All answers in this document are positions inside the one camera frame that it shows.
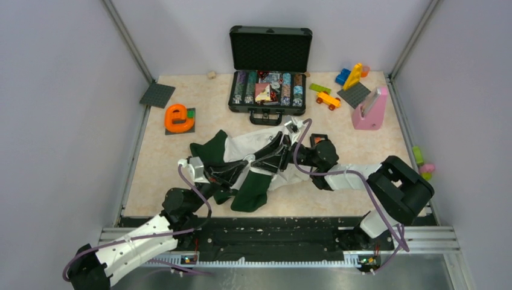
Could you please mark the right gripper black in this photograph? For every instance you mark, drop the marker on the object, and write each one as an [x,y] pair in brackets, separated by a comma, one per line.
[276,156]

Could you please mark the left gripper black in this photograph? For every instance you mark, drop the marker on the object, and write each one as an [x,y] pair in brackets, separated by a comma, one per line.
[223,176]

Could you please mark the white and green garment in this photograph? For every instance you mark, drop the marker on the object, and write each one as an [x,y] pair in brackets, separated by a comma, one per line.
[250,188]

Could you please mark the black square frame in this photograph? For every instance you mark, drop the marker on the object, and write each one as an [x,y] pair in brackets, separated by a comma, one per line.
[312,138]

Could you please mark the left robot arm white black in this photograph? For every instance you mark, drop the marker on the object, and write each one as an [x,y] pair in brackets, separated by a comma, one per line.
[185,211]

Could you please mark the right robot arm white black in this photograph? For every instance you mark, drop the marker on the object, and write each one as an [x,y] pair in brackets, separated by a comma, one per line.
[398,192]

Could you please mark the yellow orange toy car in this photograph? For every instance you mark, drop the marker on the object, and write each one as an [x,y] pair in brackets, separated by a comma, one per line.
[332,102]

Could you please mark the orange letter e toy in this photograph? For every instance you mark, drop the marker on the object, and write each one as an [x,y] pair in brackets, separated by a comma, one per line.
[176,120]

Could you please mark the green flat brick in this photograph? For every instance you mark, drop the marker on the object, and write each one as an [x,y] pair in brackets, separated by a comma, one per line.
[319,88]

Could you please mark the black poker chip case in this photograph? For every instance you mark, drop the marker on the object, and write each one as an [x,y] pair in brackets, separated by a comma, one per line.
[270,65]

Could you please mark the dark grey baseplate right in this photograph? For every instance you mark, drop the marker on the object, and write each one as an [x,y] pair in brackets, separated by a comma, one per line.
[355,95]

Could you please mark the dark grey baseplate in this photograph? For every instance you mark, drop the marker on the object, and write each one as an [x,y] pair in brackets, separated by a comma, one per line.
[157,95]
[355,95]

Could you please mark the blue toy brick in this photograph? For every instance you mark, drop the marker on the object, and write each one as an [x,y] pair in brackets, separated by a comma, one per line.
[341,78]

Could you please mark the pink metronome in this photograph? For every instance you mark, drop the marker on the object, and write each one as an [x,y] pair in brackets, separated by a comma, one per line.
[369,115]

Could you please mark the dark grey baseplate left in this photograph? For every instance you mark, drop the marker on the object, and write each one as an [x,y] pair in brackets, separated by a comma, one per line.
[157,95]

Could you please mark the yellow triangular toy brick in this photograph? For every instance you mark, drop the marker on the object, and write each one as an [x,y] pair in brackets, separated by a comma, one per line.
[354,77]

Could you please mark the orange toy cup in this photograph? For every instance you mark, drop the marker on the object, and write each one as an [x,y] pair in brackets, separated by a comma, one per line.
[365,71]

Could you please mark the green and pink bricks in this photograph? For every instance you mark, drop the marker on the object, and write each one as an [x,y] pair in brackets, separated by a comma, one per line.
[425,169]

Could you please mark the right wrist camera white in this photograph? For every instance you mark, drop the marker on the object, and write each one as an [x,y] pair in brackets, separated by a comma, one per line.
[292,126]

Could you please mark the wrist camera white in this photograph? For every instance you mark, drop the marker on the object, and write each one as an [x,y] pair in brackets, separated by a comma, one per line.
[195,168]
[292,126]

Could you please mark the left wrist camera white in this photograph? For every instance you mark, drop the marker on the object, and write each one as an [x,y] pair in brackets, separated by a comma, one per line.
[195,168]

